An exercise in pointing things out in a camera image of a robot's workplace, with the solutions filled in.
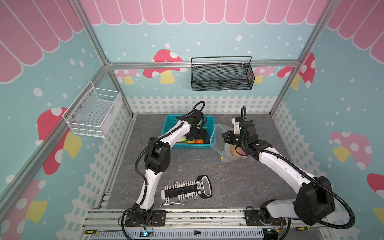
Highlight clear zip top bag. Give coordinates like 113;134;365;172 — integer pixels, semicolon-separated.
211;124;251;163

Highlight teal plastic basket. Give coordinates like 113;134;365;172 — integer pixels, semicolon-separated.
161;115;217;150

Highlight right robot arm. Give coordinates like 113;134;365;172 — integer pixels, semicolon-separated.
222;131;356;230

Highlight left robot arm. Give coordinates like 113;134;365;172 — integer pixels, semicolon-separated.
121;111;204;226

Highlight dark toy eggplant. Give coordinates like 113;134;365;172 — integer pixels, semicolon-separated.
203;129;211;145

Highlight white green toy cabbage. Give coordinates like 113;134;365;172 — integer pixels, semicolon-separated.
177;136;187;143

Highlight black screwdriver bit set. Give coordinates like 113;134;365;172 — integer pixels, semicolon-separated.
161;175;213;204

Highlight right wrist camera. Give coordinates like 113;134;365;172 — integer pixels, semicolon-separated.
232;117;257;136

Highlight black wire wall basket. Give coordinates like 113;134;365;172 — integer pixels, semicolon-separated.
191;56;256;92

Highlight yellow handled screwdriver right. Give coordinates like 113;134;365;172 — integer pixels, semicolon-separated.
296;227;309;232

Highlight yellow handled screwdriver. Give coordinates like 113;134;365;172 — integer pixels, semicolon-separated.
84;230;120;235
296;227;309;232

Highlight white wire wall basket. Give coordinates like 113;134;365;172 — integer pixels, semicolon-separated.
63;82;123;138

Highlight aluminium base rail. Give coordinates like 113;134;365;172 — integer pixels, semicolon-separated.
79;208;336;240

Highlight yellow handled screwdriver left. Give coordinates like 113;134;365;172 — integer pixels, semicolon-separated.
84;230;120;235

